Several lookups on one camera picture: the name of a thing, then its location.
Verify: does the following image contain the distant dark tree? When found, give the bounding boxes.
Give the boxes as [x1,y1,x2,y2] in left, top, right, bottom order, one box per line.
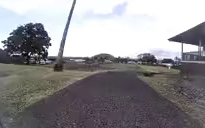
[136,52,159,65]

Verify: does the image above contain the white building with dark roof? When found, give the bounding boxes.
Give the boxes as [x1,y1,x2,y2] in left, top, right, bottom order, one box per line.
[167,15,205,78]

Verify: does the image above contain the vehicle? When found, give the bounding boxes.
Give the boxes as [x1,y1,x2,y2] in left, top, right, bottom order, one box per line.
[160,58,175,68]

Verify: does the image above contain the large round dark tree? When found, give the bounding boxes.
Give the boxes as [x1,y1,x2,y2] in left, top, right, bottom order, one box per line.
[1,22,53,65]

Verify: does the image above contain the dark bushes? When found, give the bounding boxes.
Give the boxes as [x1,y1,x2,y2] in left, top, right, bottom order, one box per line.
[0,43,25,65]

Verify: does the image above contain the distant low bushes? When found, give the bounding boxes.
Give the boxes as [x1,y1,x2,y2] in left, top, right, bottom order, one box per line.
[91,52,116,63]

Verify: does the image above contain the green grass lawn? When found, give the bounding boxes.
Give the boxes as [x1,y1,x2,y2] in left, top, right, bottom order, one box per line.
[123,63,205,128]
[0,61,118,128]

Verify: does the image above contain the tall leaning palm trunk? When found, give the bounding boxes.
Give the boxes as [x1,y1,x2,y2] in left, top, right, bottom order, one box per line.
[53,0,78,73]

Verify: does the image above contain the dark asphalt path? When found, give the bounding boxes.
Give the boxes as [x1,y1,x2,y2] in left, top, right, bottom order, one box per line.
[9,69,198,128]

